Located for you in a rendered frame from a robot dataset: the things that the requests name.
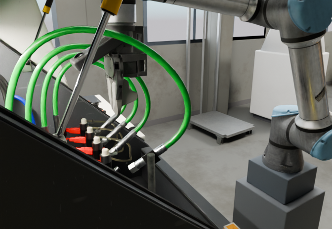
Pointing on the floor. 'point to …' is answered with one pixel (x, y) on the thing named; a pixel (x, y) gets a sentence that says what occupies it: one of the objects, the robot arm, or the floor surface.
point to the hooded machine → (273, 77)
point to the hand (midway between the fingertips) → (114, 111)
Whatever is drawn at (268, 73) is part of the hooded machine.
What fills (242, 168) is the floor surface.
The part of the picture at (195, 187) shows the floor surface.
